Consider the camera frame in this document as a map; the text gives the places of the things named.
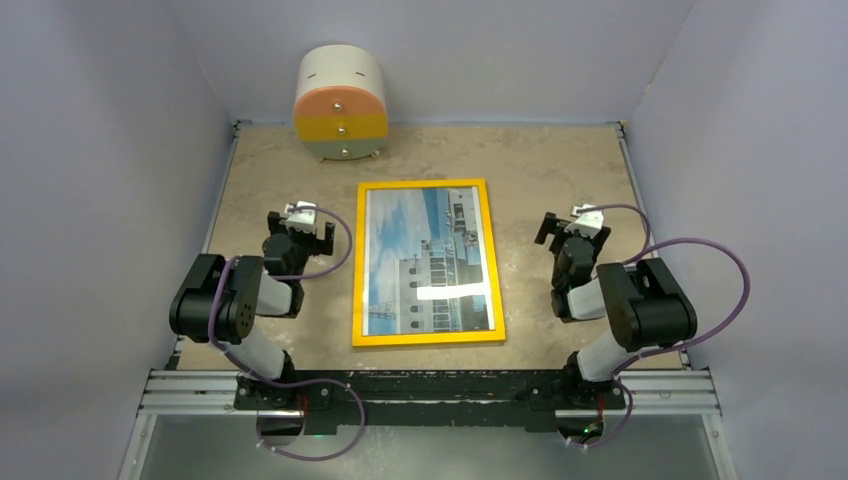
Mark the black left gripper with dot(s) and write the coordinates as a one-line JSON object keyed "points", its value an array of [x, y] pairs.
{"points": [[318, 245]]}

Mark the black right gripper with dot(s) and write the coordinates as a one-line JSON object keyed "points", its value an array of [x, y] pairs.
{"points": [[548, 226]]}

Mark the glossy building photo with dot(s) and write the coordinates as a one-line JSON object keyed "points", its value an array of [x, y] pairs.
{"points": [[425, 263]]}

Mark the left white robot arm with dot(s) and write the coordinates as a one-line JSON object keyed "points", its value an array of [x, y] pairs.
{"points": [[219, 299]]}

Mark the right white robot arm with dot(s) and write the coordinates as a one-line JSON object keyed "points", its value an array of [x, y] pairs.
{"points": [[644, 304]]}

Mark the round pastel drawer cabinet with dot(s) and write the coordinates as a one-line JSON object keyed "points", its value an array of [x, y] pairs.
{"points": [[340, 111]]}

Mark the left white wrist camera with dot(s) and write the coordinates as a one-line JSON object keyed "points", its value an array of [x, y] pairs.
{"points": [[300, 216]]}

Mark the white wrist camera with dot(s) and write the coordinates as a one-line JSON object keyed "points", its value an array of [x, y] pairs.
{"points": [[587, 222], [300, 216]]}

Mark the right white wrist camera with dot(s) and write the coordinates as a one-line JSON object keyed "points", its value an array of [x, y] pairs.
{"points": [[587, 222]]}

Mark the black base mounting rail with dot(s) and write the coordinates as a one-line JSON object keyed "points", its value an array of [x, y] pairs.
{"points": [[538, 401]]}

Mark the aluminium extrusion frame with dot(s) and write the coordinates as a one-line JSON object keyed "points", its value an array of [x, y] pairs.
{"points": [[188, 427]]}

